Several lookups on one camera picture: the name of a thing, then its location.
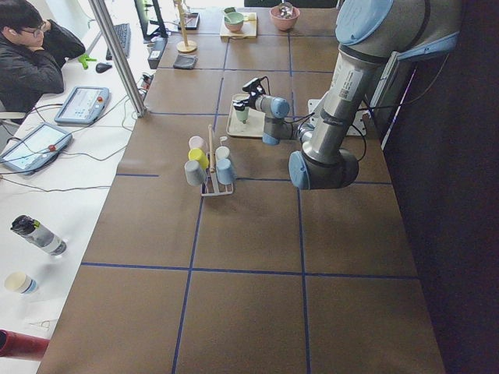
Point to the green plastic toy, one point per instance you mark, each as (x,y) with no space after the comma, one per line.
(84,60)

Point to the black keyboard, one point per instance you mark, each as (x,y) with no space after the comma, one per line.
(123,33)

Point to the pink ice bowl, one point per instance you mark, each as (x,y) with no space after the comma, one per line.
(284,24)

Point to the green bowl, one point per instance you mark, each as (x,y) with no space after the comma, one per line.
(233,21)

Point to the lower blue teach pendant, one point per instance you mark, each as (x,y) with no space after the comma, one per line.
(35,150)

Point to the grey folded cloth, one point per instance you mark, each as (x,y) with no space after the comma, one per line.
(185,62)

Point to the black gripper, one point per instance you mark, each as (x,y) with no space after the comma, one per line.
(250,102)

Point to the grey cup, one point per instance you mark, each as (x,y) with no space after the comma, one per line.
(195,174)

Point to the metal ice scoop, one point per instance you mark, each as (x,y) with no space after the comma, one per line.
(285,10)

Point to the light blue cup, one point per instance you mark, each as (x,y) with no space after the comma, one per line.
(225,171)

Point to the cream rabbit tray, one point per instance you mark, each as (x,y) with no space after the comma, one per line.
(253,127)

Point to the dark metal glass tray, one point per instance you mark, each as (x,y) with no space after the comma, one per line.
(191,21)

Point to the green cup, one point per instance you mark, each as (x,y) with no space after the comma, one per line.
(242,114)

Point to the paper cup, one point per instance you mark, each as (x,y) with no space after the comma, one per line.
(20,282)

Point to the upper blue teach pendant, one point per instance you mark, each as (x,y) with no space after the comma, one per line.
(83,106)

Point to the wooden cutting board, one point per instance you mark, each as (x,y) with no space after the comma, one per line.
(248,30)

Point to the white cup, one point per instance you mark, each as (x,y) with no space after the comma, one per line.
(222,152)

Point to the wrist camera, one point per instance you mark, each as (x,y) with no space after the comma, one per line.
(255,86)

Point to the red cylinder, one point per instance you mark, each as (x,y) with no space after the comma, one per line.
(22,346)

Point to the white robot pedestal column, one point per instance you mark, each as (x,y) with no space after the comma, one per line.
(357,128)

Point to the seated person in black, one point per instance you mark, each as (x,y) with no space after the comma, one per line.
(33,52)

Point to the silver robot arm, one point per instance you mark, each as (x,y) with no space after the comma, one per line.
(368,33)

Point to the yellow cup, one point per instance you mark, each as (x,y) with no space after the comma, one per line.
(199,155)

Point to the black monitor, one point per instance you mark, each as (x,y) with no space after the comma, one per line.
(150,18)

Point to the clear water bottle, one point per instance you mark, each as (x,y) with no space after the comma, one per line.
(37,234)

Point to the aluminium frame post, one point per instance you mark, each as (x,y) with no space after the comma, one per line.
(106,26)

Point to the black box with label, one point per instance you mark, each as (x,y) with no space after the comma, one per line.
(156,50)

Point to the pink cup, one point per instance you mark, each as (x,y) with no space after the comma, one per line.
(198,142)

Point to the black computer mouse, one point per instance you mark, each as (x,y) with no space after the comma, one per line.
(102,67)

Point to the blue teach pendant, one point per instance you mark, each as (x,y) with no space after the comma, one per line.
(35,150)
(83,106)

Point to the wooden mug tree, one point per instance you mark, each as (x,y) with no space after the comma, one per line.
(185,46)

